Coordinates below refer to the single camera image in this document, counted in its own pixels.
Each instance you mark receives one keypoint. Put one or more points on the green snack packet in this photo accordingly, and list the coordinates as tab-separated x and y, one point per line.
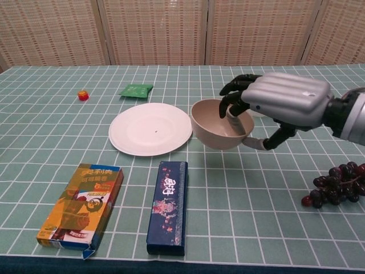
136	91

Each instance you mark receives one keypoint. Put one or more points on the dark blue long box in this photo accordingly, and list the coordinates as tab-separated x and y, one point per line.
168	208

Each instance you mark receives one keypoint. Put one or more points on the beige bowl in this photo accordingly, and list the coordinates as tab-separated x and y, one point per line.
211	125

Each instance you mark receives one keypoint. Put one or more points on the orange snack box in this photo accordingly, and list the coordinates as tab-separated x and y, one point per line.
82	205

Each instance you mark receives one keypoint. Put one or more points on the white round plate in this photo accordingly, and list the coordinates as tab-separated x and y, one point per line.
148	131

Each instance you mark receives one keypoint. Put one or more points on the bamboo folding screen panel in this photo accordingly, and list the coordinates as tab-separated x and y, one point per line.
339	31
54	31
154	31
262	31

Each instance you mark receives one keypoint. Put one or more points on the red orange bottle cap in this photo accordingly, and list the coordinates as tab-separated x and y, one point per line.
83	95

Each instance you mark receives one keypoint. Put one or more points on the dark purple grape bunch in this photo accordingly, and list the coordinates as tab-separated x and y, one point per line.
339	185

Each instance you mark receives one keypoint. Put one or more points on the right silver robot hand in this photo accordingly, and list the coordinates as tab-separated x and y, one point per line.
288	97

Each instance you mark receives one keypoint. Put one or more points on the green grid tablecloth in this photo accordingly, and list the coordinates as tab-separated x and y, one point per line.
256	214

